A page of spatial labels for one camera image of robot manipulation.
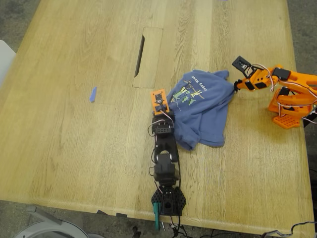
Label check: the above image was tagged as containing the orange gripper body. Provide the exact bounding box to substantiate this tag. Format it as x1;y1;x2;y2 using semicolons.
238;67;273;91

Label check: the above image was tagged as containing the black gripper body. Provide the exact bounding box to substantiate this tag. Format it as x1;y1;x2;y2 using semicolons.
151;111;175;136

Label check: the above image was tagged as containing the blue printed T-shirt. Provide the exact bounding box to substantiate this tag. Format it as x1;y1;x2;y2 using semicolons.
166;69;235;151

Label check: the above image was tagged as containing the black table clamp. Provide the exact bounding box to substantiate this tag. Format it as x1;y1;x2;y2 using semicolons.
301;105;317;128

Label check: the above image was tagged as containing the short blue tape piece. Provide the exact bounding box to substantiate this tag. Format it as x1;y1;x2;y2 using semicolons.
89;86;98;103

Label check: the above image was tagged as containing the green table clamp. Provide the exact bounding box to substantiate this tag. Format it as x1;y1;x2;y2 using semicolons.
153;202;162;230

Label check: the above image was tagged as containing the white slatted chair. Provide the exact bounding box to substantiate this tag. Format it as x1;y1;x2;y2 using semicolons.
0;40;16;88

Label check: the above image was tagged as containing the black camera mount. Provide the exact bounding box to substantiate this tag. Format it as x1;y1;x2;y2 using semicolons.
231;56;259;79

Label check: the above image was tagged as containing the orange camera mount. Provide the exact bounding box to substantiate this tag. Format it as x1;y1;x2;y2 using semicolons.
150;88;170;116

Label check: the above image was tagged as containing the black cable bundle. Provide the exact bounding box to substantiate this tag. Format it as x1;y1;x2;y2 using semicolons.
169;214;216;238

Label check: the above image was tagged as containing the black power cable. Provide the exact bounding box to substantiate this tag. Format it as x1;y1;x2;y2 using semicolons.
262;221;317;238

